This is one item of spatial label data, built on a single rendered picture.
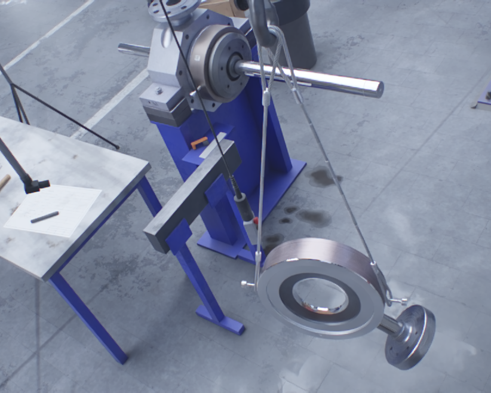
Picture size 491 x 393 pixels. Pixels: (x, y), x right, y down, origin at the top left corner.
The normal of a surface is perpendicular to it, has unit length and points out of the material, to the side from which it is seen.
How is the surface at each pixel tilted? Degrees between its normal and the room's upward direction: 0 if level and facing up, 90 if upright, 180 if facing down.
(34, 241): 0
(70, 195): 0
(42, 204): 0
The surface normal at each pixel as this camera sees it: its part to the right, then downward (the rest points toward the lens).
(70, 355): -0.27, -0.68
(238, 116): 0.80, 0.25
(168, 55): -0.58, 0.01
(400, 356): -0.86, -0.49
